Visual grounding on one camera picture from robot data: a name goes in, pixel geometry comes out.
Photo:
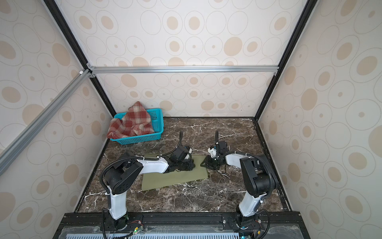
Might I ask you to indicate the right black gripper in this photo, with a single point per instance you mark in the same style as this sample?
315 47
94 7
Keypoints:
208 164

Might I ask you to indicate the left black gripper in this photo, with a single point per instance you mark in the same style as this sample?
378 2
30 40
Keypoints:
191 164

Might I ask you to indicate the olive green skirt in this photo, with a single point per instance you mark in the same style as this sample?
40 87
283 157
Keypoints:
160 180

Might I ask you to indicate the red plaid skirt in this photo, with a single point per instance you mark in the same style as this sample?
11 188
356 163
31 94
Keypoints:
137 121

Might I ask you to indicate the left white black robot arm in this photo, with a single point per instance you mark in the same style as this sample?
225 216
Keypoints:
119 176

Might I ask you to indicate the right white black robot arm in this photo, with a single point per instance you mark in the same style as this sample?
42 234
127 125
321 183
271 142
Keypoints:
258 175

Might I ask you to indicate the teal plastic basket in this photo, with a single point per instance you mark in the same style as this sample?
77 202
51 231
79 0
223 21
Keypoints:
157 124

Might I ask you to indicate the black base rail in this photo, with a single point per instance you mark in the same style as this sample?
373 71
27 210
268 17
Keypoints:
229 225

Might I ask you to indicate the horizontal aluminium frame bar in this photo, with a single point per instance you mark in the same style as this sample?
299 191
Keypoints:
183 69

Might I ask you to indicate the left diagonal aluminium frame bar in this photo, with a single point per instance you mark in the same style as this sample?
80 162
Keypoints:
23 140

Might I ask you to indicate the right black corner post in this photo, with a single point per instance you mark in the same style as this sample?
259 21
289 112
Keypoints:
296 34

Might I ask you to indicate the black corner post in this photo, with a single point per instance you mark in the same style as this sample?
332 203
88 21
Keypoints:
74 45
296 34

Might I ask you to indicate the left black corner post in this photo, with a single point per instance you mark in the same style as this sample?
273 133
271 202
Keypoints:
74 45

